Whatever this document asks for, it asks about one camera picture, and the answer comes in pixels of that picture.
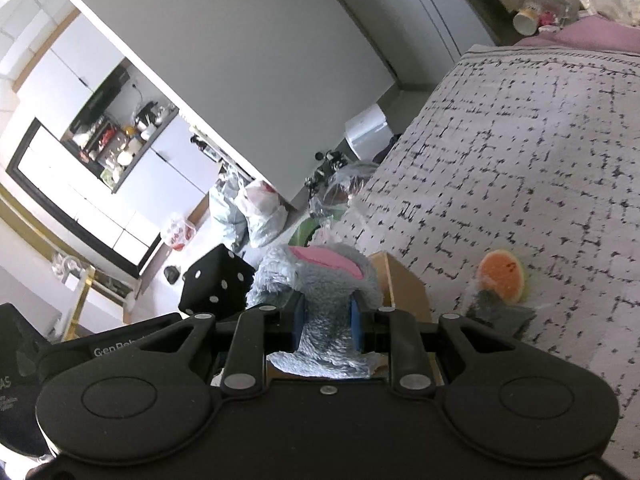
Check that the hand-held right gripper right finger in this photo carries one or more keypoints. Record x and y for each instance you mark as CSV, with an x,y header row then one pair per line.
x,y
355,327

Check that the black computer mouse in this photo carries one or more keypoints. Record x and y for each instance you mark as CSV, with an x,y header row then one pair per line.
x,y
171,274

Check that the grey and pink plush toy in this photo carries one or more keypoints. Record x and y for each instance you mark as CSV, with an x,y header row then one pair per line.
x,y
325,325

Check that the white translucent storage bin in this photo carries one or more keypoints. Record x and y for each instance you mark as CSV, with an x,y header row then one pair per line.
x,y
367,130

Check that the black range hood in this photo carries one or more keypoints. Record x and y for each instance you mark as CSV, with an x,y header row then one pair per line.
x,y
102,95

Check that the white kitchen cabinet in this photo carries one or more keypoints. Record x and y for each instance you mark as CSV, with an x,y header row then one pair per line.
x,y
55,160

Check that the grey plastic bag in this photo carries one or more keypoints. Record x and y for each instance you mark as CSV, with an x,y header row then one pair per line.
x,y
225,215

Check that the clear plastic bag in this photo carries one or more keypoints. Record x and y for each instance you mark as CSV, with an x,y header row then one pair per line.
x,y
345,190

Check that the row of kitchenware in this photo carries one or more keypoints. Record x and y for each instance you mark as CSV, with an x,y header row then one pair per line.
x,y
120,145

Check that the black dice pouf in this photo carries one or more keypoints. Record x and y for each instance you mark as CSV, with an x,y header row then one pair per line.
x,y
215,282

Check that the black tripod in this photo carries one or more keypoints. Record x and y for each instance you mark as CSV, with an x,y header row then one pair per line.
x,y
325,167

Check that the red and white plastic bag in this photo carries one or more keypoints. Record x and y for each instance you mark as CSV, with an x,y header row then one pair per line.
x,y
179,232

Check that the dark grey soft pouch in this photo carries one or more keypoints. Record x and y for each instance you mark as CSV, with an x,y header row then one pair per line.
x,y
500,312

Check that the brown cardboard box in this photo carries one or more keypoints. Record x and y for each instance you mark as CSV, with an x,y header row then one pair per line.
x,y
400,282

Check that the orange round plush toy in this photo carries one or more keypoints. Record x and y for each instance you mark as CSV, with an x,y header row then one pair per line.
x,y
500,275

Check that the paper cup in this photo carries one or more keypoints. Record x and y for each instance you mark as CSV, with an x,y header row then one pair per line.
x,y
527,19

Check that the gold frame glass table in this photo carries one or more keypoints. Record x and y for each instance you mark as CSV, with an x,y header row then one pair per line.
x,y
85,290

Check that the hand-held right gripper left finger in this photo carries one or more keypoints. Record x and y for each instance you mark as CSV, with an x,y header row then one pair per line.
x,y
298,322

